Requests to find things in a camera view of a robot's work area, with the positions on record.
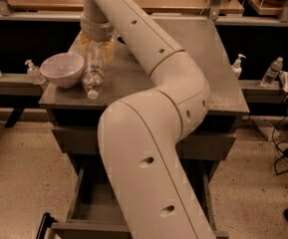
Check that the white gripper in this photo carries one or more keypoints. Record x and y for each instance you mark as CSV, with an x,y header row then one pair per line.
x,y
96,30

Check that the clear plastic water bottle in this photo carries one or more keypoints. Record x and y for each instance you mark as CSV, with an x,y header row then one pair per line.
x,y
93,77

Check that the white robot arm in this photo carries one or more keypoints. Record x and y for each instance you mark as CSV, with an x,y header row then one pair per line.
x,y
137,134

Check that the left sanitizer pump bottle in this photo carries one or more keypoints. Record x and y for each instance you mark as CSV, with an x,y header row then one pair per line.
x,y
34,73

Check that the sanitizer pump bottle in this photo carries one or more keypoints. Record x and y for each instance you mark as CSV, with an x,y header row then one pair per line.
x,y
236,66
34,73

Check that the closed grey top drawer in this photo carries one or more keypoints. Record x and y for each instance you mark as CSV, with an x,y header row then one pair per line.
x,y
204,146

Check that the right sanitizer pump bottle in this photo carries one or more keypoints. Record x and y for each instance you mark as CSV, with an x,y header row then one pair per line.
x,y
236,66

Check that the open grey middle drawer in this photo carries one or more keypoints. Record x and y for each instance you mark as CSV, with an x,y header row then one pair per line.
x,y
94,212

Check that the right shelf water bottle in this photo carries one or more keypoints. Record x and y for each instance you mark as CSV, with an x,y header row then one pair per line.
x,y
272,72

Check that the white bowl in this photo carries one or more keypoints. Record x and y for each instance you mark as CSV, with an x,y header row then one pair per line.
x,y
63,70

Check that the wooden back table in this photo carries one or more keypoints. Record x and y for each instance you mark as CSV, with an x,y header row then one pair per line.
x,y
151,6

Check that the black chair part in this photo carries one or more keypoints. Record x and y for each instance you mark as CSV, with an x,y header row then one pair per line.
x,y
46,222

